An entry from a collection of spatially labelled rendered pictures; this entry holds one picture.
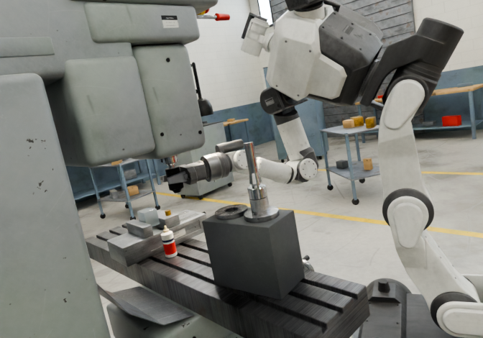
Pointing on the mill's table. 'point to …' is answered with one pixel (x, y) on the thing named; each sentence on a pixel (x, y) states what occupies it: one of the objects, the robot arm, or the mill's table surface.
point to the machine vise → (152, 237)
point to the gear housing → (141, 23)
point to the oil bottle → (168, 243)
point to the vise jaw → (167, 219)
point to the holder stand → (254, 250)
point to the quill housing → (169, 99)
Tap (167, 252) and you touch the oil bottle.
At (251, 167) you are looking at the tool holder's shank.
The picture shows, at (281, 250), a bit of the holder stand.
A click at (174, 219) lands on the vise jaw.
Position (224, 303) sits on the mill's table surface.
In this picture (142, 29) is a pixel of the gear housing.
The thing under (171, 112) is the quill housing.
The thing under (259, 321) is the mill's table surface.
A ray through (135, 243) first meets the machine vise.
